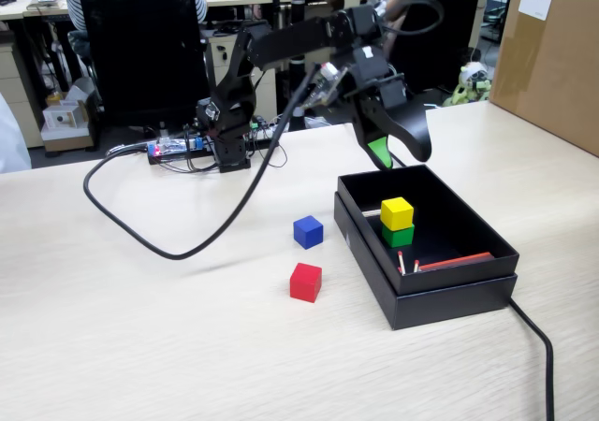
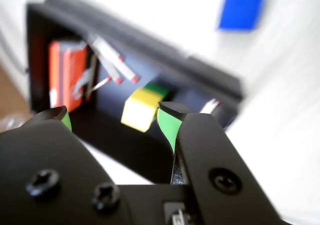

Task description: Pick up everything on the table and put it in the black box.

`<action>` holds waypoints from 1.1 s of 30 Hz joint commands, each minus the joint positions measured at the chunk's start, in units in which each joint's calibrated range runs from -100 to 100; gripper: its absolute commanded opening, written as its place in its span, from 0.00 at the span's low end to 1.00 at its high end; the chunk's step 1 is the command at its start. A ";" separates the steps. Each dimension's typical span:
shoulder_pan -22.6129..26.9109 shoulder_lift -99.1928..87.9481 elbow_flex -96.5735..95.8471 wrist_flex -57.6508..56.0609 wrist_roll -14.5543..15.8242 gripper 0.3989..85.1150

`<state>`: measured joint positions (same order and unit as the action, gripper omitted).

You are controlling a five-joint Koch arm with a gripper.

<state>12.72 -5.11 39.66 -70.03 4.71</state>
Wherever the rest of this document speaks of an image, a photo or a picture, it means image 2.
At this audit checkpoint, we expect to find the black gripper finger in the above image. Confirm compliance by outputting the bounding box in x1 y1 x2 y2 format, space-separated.
156 101 286 225
0 105 136 225

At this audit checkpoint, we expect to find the green wooden cube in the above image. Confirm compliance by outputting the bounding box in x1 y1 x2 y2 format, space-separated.
143 82 171 102

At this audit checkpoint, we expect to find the yellow wooden cube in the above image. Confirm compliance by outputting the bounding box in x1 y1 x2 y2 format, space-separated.
120 88 157 133

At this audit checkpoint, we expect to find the blue wooden cube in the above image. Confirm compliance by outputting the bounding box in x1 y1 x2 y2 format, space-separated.
216 0 267 32

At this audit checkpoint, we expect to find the black open box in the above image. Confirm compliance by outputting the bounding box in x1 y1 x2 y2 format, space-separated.
26 0 245 186

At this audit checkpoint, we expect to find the red-tipped wooden match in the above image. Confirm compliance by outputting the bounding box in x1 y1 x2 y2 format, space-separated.
85 54 98 103
209 100 223 115
91 76 113 92
199 98 218 114
96 49 125 85
99 38 126 62
92 37 140 84

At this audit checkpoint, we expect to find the clear plastic wrap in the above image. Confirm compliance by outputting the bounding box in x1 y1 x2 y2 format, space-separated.
0 113 26 133

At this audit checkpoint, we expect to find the brown cardboard sheet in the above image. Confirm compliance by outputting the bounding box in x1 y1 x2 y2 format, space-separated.
0 64 34 126

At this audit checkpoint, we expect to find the orange matchbox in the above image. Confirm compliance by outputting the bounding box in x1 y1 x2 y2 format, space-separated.
48 40 89 113

